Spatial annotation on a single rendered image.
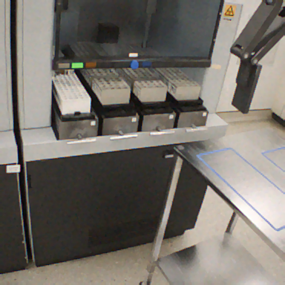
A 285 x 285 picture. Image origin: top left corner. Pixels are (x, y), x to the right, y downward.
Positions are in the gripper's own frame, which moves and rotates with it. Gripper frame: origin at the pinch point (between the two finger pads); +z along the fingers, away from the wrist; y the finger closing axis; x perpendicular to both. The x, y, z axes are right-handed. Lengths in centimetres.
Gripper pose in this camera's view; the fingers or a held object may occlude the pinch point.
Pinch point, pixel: (275, 100)
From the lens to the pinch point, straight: 52.4
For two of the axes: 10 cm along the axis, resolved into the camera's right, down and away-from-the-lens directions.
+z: -1.4, 8.3, 5.4
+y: 9.1, -1.1, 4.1
